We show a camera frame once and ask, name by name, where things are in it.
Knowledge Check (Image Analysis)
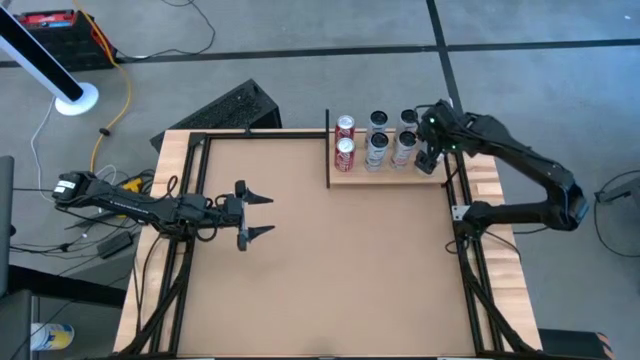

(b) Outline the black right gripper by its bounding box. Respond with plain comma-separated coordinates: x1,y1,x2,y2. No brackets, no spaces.
414,99,467,177

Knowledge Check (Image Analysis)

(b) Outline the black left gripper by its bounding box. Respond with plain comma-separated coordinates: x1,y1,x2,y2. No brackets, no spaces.
219,179,277,253

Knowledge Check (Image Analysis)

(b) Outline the white can with black lid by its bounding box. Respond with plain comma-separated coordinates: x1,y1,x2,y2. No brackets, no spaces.
389,130,418,170
397,108,420,141

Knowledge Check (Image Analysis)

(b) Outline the white Celsius energy drink can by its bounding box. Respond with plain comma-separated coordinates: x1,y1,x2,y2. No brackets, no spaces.
363,131,391,173
366,109,390,146

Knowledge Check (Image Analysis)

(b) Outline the red cola can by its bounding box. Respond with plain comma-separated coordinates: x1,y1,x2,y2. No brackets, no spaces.
333,137,357,174
334,114,357,144

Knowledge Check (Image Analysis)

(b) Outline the light wooden shelf board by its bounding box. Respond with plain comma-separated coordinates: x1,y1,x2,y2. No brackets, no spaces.
328,130,449,187

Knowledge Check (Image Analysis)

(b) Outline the tan work surface board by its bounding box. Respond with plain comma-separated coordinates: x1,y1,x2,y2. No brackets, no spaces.
177,137,476,357

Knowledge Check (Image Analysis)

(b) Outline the black perforated case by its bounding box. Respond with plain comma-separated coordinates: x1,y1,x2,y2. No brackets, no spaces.
149,78,284,151

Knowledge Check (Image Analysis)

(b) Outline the black power adapter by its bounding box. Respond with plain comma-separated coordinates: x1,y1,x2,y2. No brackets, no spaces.
96,230,135,260

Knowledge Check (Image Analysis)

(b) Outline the black base beam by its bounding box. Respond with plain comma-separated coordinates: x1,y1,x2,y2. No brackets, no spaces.
7,264,129,309

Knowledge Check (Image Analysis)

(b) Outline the white stand with black pole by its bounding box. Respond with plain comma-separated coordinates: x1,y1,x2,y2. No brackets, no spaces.
0,5,100,117

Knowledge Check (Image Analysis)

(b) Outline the black case with orange edge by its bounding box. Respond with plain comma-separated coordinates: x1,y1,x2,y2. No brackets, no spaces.
537,327,614,360

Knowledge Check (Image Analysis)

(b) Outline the white and yellow container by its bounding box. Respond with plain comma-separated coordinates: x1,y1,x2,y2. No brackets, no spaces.
30,322,75,351

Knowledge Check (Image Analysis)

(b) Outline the black crate with red lid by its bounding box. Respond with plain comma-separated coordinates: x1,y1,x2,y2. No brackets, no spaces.
13,9,119,72

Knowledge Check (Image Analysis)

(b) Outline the black aluminium table frame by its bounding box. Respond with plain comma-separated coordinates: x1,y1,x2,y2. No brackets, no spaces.
117,128,544,360

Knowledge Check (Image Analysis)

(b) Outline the black metal shelf frame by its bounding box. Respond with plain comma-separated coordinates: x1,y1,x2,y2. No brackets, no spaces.
324,108,459,190

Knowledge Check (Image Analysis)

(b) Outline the yellow floor cable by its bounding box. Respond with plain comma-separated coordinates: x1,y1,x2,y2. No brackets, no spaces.
74,0,136,174

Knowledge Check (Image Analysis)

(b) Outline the thin black floor cable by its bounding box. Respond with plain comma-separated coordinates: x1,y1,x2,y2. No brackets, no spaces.
118,0,217,60

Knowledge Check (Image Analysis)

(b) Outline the white floor cable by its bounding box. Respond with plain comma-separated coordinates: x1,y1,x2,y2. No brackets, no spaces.
30,97,119,181

